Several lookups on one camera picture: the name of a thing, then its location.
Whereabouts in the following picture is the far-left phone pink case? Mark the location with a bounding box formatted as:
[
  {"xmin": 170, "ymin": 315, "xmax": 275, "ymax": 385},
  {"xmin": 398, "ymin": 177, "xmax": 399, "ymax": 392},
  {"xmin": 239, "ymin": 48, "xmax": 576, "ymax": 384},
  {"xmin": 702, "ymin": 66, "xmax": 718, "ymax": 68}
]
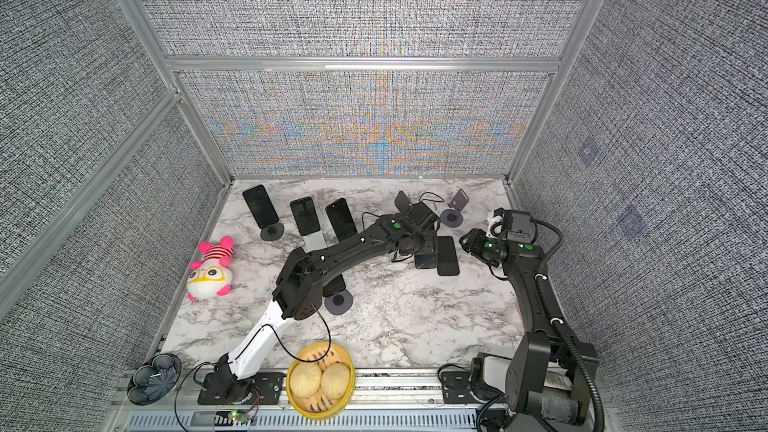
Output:
[{"xmin": 242, "ymin": 185, "xmax": 279, "ymax": 229}]

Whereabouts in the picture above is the wooden base stand front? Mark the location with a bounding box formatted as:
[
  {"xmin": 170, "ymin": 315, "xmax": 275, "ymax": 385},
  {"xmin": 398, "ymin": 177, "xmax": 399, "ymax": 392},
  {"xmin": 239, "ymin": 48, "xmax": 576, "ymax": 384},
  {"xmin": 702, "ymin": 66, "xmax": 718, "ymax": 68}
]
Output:
[{"xmin": 394, "ymin": 191, "xmax": 411, "ymax": 213}]

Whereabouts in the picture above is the white phone stand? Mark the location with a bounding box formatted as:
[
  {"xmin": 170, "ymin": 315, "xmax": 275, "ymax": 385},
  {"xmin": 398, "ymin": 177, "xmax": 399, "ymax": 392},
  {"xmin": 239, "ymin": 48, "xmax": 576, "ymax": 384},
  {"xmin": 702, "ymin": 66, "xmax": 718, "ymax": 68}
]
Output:
[{"xmin": 303, "ymin": 231, "xmax": 327, "ymax": 252}]

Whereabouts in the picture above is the purple round stand right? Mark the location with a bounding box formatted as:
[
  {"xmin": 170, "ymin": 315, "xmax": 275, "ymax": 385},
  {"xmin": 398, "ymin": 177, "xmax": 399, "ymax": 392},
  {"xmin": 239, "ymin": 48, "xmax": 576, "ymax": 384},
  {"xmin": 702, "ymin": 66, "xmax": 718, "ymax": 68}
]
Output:
[{"xmin": 440, "ymin": 189, "xmax": 470, "ymax": 228}]

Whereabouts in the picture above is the pink striped plush toy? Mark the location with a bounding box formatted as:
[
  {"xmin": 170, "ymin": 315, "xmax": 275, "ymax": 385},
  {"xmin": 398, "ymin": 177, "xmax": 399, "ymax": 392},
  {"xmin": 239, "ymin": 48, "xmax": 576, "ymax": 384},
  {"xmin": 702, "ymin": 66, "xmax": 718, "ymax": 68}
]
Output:
[{"xmin": 186, "ymin": 236, "xmax": 234, "ymax": 302}]

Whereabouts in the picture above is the steamed bun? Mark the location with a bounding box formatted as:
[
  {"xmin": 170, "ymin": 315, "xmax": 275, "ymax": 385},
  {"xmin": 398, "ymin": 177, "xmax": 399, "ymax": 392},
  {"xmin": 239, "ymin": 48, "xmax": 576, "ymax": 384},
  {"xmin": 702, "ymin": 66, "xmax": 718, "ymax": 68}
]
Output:
[
  {"xmin": 321, "ymin": 363, "xmax": 351, "ymax": 400},
  {"xmin": 288, "ymin": 362, "xmax": 323, "ymax": 399}
]

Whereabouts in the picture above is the aluminium frame rail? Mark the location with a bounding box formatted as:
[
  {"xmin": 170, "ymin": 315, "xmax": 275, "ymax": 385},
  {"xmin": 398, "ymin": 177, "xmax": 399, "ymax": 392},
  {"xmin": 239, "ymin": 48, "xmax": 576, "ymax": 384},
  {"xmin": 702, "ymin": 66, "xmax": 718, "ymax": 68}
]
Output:
[{"xmin": 101, "ymin": 367, "xmax": 619, "ymax": 432}]

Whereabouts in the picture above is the dark grey round stand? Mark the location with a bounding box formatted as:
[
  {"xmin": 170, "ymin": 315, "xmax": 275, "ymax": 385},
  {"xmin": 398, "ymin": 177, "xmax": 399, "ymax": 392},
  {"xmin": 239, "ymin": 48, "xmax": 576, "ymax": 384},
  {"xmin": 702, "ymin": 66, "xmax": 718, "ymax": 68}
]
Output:
[{"xmin": 260, "ymin": 222, "xmax": 285, "ymax": 242}]

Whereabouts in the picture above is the black phone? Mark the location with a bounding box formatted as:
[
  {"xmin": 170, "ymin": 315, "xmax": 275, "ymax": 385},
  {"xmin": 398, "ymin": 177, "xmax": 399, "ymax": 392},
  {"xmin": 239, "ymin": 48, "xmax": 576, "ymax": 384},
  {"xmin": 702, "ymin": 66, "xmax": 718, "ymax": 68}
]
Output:
[
  {"xmin": 323, "ymin": 275, "xmax": 346, "ymax": 298},
  {"xmin": 414, "ymin": 252, "xmax": 438, "ymax": 270},
  {"xmin": 325, "ymin": 198, "xmax": 358, "ymax": 242},
  {"xmin": 437, "ymin": 236, "xmax": 460, "ymax": 277},
  {"xmin": 290, "ymin": 196, "xmax": 321, "ymax": 237}
]

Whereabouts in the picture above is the left steamed bun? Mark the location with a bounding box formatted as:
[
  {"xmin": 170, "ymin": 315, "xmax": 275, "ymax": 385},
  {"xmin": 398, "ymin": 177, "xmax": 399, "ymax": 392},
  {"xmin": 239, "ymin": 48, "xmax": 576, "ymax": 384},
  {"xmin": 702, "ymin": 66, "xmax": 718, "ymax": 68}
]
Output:
[{"xmin": 288, "ymin": 362, "xmax": 323, "ymax": 399}]

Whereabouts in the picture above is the purple round stand front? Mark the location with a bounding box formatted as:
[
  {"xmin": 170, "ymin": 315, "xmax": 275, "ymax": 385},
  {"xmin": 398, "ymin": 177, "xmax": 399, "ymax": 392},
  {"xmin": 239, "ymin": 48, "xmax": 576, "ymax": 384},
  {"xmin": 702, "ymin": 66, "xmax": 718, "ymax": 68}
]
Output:
[{"xmin": 324, "ymin": 290, "xmax": 354, "ymax": 316}]

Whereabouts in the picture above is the purple round stand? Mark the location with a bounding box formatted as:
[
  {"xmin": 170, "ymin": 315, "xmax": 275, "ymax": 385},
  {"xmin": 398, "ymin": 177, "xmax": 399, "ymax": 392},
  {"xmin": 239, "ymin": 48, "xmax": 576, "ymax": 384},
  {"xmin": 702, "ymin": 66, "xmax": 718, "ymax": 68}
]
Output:
[
  {"xmin": 324, "ymin": 290, "xmax": 354, "ymax": 316},
  {"xmin": 440, "ymin": 189, "xmax": 470, "ymax": 228}
]

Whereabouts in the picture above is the right steamed bun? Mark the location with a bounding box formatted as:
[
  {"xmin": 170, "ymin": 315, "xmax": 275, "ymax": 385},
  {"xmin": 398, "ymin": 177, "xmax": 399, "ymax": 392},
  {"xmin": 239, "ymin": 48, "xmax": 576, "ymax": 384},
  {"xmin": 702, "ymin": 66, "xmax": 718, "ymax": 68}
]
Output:
[{"xmin": 321, "ymin": 363, "xmax": 351, "ymax": 400}]

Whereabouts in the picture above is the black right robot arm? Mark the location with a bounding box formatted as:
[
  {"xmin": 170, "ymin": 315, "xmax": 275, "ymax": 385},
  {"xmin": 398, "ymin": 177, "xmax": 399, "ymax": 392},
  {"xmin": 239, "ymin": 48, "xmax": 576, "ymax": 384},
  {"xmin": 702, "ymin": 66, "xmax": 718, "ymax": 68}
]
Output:
[{"xmin": 460, "ymin": 224, "xmax": 606, "ymax": 431}]

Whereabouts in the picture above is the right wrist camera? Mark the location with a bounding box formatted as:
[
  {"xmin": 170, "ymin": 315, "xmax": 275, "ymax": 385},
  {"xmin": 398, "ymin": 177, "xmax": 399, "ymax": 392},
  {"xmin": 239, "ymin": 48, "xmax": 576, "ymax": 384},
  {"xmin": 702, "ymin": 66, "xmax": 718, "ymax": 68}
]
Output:
[{"xmin": 487, "ymin": 208, "xmax": 535, "ymax": 244}]

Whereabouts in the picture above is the yellow bamboo steamer basket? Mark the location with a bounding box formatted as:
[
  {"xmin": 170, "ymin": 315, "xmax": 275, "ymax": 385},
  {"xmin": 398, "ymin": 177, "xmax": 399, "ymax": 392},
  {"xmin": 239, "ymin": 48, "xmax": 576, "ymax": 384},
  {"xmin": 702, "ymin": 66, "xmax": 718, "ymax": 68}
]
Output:
[{"xmin": 286, "ymin": 342, "xmax": 356, "ymax": 421}]

